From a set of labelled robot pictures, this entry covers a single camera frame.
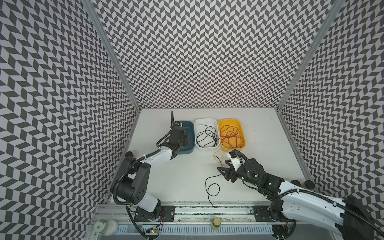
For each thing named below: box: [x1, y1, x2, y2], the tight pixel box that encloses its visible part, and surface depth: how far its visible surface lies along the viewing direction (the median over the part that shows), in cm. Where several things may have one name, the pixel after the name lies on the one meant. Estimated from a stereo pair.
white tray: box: [194, 118, 220, 150], surface depth 101 cm
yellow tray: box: [218, 119, 246, 152], surface depth 103 cm
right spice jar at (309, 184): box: [304, 180, 315, 190], surface depth 75 cm
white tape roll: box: [93, 219, 119, 236], surface depth 63 cm
